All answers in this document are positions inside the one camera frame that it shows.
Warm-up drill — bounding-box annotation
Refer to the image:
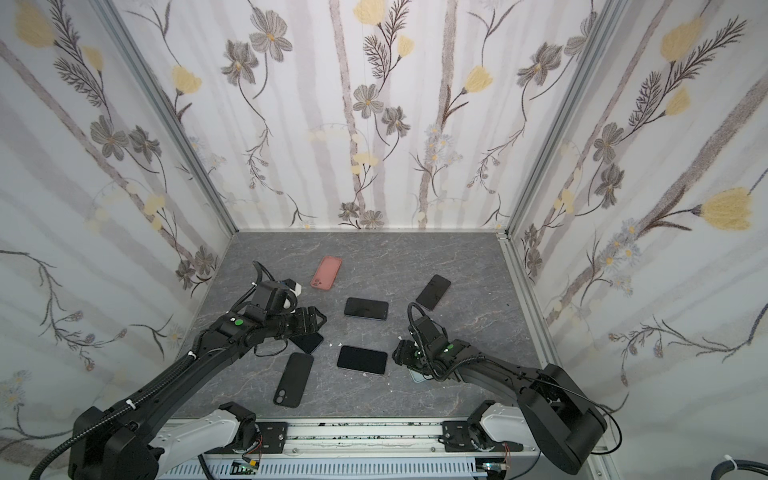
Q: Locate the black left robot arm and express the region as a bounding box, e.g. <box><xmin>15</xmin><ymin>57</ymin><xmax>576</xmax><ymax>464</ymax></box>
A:
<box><xmin>30</xmin><ymin>280</ymin><xmax>327</xmax><ymax>479</ymax></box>

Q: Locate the white slotted cable duct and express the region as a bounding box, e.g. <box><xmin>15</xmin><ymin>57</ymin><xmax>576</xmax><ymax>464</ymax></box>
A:
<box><xmin>155</xmin><ymin>457</ymin><xmax>488</xmax><ymax>480</ymax></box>

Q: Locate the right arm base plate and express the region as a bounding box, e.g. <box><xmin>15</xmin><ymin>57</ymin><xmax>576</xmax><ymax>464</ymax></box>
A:
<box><xmin>439</xmin><ymin>420</ymin><xmax>524</xmax><ymax>453</ymax></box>

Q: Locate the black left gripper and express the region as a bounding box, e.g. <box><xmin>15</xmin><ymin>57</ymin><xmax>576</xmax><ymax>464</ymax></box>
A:
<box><xmin>264</xmin><ymin>305</ymin><xmax>330</xmax><ymax>339</ymax></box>

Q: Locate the black cable bottom right corner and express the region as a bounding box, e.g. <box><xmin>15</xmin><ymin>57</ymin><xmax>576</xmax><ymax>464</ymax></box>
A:
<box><xmin>710</xmin><ymin>455</ymin><xmax>768</xmax><ymax>480</ymax></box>

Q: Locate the small green circuit board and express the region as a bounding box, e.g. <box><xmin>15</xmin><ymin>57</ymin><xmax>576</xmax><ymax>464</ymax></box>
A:
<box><xmin>230</xmin><ymin>459</ymin><xmax>260</xmax><ymax>476</ymax></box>

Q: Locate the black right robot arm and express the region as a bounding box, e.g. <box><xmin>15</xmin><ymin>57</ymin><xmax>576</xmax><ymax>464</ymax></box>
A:
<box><xmin>392</xmin><ymin>315</ymin><xmax>613</xmax><ymax>475</ymax></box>

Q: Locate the black phone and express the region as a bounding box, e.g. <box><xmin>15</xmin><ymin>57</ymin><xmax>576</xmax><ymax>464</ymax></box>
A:
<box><xmin>416</xmin><ymin>275</ymin><xmax>452</xmax><ymax>311</ymax></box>
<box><xmin>337</xmin><ymin>345</ymin><xmax>388</xmax><ymax>375</ymax></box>
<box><xmin>343</xmin><ymin>297</ymin><xmax>389</xmax><ymax>321</ymax></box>
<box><xmin>290</xmin><ymin>332</ymin><xmax>324</xmax><ymax>355</ymax></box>

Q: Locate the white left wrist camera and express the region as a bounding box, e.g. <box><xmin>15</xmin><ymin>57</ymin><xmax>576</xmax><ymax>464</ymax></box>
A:
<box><xmin>281</xmin><ymin>278</ymin><xmax>303</xmax><ymax>297</ymax></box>

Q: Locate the pink phone case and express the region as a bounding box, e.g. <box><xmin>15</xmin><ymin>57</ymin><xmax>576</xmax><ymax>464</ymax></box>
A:
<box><xmin>310</xmin><ymin>256</ymin><xmax>342</xmax><ymax>291</ymax></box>

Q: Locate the black phone case front left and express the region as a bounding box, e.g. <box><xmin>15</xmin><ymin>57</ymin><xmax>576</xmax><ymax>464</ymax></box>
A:
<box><xmin>273</xmin><ymin>352</ymin><xmax>314</xmax><ymax>408</ymax></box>

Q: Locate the light blue phone case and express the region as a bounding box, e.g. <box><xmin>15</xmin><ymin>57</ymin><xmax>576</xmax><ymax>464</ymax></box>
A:
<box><xmin>408</xmin><ymin>370</ymin><xmax>427</xmax><ymax>383</ymax></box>

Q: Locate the aluminium mounting rail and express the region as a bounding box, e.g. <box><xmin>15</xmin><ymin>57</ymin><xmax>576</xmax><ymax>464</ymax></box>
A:
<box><xmin>110</xmin><ymin>415</ymin><xmax>610</xmax><ymax>463</ymax></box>

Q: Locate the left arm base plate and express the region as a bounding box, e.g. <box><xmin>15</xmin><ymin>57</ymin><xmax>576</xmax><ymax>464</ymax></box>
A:
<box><xmin>219</xmin><ymin>421</ymin><xmax>288</xmax><ymax>455</ymax></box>

